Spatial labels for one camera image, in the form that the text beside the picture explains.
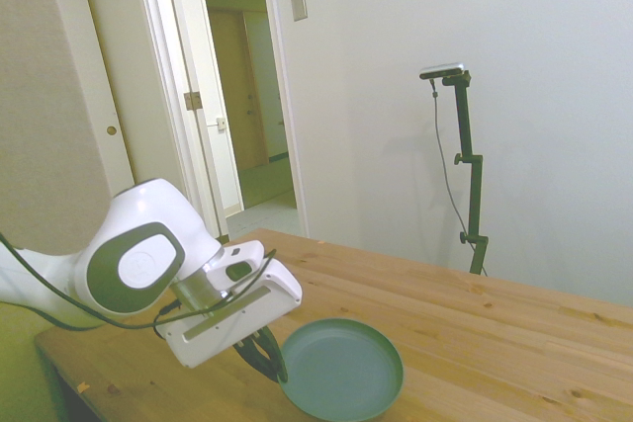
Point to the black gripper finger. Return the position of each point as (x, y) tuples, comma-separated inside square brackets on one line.
[(252, 353), (275, 353)]

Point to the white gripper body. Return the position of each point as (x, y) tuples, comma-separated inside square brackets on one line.
[(237, 333)]

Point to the teal round plate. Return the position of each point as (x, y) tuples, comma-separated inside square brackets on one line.
[(341, 372)]

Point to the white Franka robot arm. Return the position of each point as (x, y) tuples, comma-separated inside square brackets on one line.
[(148, 204)]

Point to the open white door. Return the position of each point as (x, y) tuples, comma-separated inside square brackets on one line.
[(217, 170)]

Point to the brass door hinge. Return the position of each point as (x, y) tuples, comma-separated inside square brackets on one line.
[(193, 101)]

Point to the white door with knob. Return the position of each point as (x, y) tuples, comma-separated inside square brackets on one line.
[(123, 71)]

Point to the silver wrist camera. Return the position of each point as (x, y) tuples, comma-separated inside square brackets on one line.
[(227, 312)]

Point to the white door frame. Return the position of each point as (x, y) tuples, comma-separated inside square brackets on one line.
[(284, 120)]

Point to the black camera stand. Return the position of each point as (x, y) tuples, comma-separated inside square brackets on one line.
[(474, 185)]

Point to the silver exterior camera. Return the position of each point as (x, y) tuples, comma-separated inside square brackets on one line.
[(442, 70)]

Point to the beige wall switch plate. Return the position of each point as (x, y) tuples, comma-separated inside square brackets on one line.
[(298, 3)]

